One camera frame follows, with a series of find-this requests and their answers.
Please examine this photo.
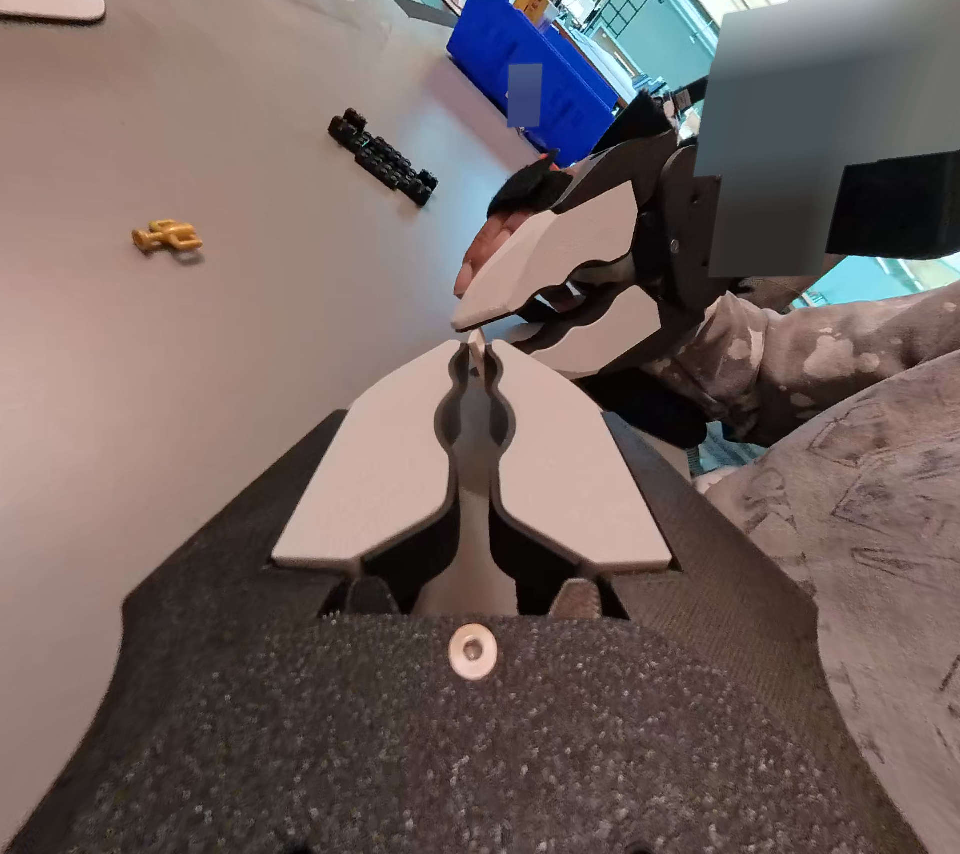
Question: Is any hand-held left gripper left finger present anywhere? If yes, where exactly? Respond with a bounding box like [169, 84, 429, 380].
[272, 340, 466, 578]

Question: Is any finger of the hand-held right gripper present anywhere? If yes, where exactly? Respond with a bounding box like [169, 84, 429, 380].
[452, 181, 642, 335]
[510, 283, 666, 380]

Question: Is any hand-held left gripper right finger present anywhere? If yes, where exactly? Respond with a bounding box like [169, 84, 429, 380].
[486, 340, 675, 578]

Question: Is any black lego chassis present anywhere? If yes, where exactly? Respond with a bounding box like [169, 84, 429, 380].
[326, 106, 441, 209]

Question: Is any small gold lego piece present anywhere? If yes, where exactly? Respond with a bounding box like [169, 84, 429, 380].
[131, 218, 205, 260]

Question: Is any person's right hand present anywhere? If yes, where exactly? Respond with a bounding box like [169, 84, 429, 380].
[453, 155, 579, 300]

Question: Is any blue plastic bin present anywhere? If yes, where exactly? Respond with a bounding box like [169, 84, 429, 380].
[446, 0, 583, 165]
[543, 22, 625, 143]

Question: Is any person's grey sweatshirt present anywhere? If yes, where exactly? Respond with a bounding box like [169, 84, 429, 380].
[698, 349, 960, 854]

